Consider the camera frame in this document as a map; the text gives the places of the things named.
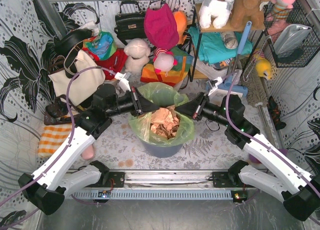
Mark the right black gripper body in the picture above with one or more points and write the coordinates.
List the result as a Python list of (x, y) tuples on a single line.
[(197, 109)]

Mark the colorful patterned bag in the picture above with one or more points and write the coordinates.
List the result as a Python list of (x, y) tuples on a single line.
[(100, 47)]

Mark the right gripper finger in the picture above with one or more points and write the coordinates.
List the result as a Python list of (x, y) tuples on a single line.
[(187, 111), (193, 103)]

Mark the teal folded cloth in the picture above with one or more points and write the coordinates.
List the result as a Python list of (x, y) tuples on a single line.
[(212, 49)]

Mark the cream plush sheep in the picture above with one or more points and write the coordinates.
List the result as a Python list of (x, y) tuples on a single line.
[(137, 51)]

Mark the orange checkered towel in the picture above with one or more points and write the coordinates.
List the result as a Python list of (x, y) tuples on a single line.
[(52, 138)]

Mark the black leather handbag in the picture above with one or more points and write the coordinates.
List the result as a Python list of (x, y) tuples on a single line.
[(130, 26)]

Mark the rainbow striped cloth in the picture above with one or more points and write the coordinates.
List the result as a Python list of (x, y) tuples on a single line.
[(173, 77)]

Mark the brown teddy bear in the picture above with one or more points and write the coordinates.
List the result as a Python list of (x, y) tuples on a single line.
[(249, 9)]

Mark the blue floor sweeper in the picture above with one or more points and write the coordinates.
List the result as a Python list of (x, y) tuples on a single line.
[(235, 70)]

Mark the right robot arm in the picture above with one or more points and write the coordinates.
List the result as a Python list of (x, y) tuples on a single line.
[(265, 149)]

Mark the crumpled brown paper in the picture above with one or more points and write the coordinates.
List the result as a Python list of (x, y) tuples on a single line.
[(165, 122)]

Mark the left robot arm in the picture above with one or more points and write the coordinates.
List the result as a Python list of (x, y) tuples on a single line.
[(75, 144)]

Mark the grey sneaker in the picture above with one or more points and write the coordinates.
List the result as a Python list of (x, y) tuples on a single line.
[(229, 40)]

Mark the white plush dog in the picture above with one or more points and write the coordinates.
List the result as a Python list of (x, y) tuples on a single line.
[(215, 13)]

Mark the yellow plush duck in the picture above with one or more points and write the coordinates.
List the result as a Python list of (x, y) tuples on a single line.
[(262, 65)]

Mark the green trash bag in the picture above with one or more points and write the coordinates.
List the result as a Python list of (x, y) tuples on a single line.
[(162, 95)]

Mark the pink eyeglass case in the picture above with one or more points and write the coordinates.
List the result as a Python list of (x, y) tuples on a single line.
[(88, 153)]

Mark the brown patterned bag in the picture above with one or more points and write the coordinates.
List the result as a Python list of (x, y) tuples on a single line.
[(57, 112)]

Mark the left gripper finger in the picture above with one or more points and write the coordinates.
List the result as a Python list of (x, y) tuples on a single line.
[(148, 109), (143, 101)]

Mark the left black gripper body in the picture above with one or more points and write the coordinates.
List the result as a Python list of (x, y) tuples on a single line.
[(136, 101)]

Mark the blue trash bin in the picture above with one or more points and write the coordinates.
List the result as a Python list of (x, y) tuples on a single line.
[(161, 151)]

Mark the red cloth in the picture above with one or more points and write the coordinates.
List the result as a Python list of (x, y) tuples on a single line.
[(115, 62)]

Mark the silver foil pouch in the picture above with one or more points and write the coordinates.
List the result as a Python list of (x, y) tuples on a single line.
[(291, 37)]

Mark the pink white plush toy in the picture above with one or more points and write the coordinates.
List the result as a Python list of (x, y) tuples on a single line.
[(163, 60)]

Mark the wooden metal shelf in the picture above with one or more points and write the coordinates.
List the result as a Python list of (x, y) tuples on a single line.
[(228, 27)]

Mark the metal pole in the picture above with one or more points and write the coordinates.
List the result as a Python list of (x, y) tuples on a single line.
[(267, 125)]

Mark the black wire basket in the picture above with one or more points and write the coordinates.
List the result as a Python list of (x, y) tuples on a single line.
[(305, 52)]

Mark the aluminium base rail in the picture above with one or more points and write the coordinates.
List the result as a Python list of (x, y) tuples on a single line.
[(166, 184)]

